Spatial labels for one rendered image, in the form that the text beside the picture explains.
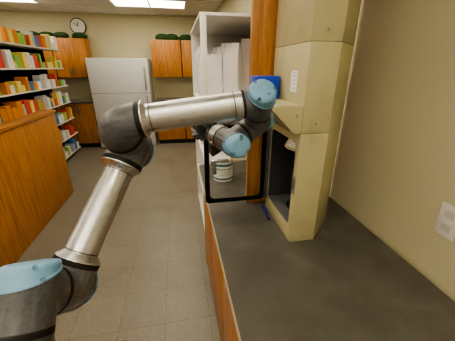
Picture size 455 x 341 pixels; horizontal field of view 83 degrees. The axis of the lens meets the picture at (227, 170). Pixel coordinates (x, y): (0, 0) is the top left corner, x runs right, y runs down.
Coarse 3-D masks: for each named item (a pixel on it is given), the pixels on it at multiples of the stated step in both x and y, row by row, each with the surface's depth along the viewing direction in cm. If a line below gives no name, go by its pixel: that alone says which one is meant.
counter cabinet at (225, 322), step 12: (204, 204) 202; (204, 216) 211; (216, 252) 144; (216, 264) 148; (216, 276) 153; (216, 288) 158; (216, 300) 163; (228, 300) 110; (216, 312) 169; (228, 312) 112; (228, 324) 115; (228, 336) 118
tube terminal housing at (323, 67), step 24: (288, 48) 97; (312, 48) 82; (336, 48) 83; (288, 72) 98; (312, 72) 85; (336, 72) 86; (288, 96) 100; (312, 96) 88; (336, 96) 91; (312, 120) 91; (336, 120) 100; (312, 144) 94; (336, 144) 110; (312, 168) 98; (312, 192) 102; (288, 216) 108; (312, 216) 107; (288, 240) 110
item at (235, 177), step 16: (256, 144) 123; (224, 160) 124; (240, 160) 125; (256, 160) 127; (224, 176) 127; (240, 176) 128; (256, 176) 130; (224, 192) 130; (240, 192) 132; (256, 192) 133
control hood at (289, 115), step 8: (280, 104) 91; (288, 104) 92; (296, 104) 92; (272, 112) 91; (280, 112) 88; (288, 112) 88; (296, 112) 89; (280, 120) 91; (288, 120) 89; (296, 120) 90; (288, 128) 91; (296, 128) 91
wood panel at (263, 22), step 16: (256, 0) 107; (272, 0) 108; (256, 16) 109; (272, 16) 110; (256, 32) 111; (272, 32) 112; (256, 48) 113; (272, 48) 115; (256, 64) 116; (272, 64) 117
